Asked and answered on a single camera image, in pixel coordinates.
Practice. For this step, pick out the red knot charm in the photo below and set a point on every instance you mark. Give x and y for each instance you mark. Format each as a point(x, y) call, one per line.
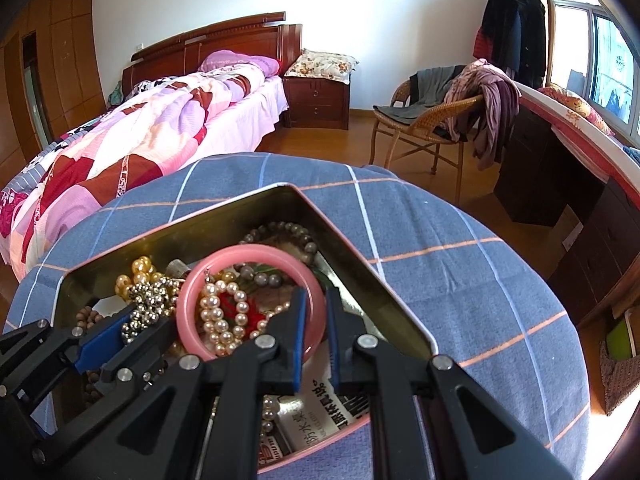
point(241, 310)

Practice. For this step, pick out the red hanging garment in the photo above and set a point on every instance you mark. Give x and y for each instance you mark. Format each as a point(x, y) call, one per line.
point(482, 42)

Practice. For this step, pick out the wicker chair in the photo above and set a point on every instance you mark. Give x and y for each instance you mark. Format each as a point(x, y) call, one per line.
point(430, 115)

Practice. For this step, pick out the blue folded clothes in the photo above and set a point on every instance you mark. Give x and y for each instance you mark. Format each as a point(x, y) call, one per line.
point(632, 155)

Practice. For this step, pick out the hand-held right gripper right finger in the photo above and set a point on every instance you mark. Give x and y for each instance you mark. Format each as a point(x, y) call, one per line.
point(336, 345)

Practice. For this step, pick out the wooden nightstand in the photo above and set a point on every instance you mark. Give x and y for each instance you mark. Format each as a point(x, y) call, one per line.
point(317, 105)

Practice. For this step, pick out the black hanging jacket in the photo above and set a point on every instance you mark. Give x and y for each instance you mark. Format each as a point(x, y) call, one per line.
point(530, 35)

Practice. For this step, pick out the grey garment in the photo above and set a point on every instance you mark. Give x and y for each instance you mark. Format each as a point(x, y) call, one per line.
point(415, 97)

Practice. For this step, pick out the wooden bed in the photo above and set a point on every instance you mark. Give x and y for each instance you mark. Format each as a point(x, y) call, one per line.
point(225, 35)

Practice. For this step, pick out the red floral pillow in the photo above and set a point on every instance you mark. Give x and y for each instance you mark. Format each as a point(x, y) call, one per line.
point(575, 105)

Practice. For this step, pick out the pink pillow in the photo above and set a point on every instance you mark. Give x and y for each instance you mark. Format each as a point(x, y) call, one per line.
point(240, 64)

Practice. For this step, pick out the grey striped cloth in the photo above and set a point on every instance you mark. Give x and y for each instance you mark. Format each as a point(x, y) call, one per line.
point(30, 167)

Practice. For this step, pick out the woven basket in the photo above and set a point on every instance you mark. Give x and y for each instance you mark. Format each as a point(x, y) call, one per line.
point(617, 385)

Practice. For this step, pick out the pink purple clothes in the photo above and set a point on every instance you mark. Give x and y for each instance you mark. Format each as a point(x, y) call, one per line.
point(492, 105)

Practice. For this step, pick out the pink patchwork quilt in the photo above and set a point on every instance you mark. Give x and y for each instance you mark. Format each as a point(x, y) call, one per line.
point(150, 130)

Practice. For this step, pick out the pink bangle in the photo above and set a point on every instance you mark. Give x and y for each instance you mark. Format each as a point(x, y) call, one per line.
point(250, 253)

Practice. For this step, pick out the window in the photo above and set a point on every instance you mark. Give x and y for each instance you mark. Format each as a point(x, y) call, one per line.
point(607, 60)

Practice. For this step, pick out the teal cloth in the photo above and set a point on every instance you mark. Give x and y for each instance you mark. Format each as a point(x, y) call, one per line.
point(116, 94)

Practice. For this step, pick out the green object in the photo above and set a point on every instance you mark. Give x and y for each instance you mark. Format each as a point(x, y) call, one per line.
point(620, 340)

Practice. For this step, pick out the white printed packet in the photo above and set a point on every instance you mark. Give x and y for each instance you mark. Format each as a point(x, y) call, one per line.
point(325, 410)

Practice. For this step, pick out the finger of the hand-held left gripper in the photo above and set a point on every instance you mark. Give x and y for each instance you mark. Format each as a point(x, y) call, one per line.
point(102, 337)
point(145, 350)

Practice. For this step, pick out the dark navy hanging coat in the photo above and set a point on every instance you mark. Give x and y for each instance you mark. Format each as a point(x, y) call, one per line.
point(500, 25)

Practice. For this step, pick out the red edged desk cover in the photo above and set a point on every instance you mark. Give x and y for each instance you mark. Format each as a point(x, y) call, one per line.
point(585, 145)

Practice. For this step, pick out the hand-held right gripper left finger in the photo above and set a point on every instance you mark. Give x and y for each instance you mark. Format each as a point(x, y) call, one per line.
point(299, 340)

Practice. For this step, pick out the pink metal tin box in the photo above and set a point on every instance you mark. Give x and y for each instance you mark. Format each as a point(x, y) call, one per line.
point(360, 280)

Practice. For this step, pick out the wooden wardrobe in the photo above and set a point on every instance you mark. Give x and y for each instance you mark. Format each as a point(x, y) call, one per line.
point(65, 60)

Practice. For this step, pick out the floral cushion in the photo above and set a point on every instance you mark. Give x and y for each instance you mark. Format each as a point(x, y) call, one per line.
point(322, 66)

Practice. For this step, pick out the dark wooden desk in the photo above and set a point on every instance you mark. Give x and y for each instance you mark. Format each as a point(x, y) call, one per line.
point(540, 175)

